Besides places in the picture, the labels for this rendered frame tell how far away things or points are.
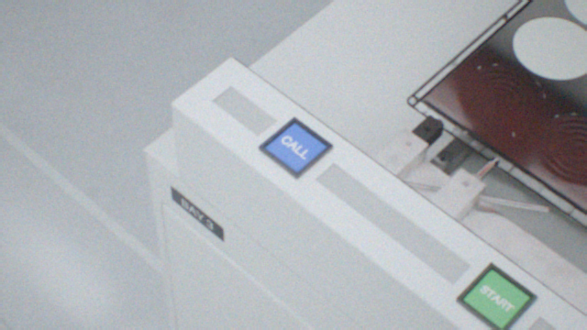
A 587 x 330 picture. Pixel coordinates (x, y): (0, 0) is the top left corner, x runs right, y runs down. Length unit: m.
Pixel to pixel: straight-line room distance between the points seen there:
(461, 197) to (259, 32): 1.43
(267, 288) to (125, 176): 1.05
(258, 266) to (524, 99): 0.37
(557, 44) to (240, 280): 0.48
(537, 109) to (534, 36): 0.11
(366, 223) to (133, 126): 1.35
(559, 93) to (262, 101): 0.36
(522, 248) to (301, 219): 0.24
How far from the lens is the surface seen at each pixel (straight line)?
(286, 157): 1.14
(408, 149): 1.23
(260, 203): 1.18
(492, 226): 1.22
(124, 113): 2.43
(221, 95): 1.20
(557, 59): 1.36
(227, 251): 1.34
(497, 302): 1.07
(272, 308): 1.34
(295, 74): 1.40
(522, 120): 1.29
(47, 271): 2.22
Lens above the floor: 1.88
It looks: 54 degrees down
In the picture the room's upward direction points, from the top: 2 degrees clockwise
